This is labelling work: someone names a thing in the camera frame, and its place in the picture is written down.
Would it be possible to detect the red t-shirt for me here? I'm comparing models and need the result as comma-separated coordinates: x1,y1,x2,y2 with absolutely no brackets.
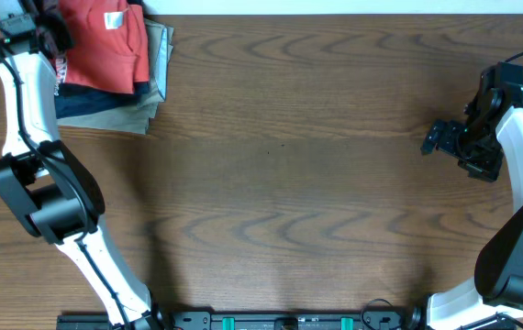
54,0,150,94

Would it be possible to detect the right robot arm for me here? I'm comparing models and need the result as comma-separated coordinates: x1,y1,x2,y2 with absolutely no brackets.
412,60,523,329

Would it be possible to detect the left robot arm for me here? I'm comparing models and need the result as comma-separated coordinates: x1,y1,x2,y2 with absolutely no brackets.
0,1,168,329

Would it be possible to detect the black folded polo shirt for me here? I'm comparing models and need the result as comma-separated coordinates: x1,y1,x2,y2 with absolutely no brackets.
54,81,68,97

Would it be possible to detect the navy folded shirt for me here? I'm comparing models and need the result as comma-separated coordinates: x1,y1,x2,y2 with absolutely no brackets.
52,0,152,120

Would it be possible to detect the khaki folded garment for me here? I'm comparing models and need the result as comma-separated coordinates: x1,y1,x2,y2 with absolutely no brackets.
58,18,173,135

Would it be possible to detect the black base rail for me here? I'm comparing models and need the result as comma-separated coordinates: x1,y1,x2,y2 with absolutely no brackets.
56,307,519,330

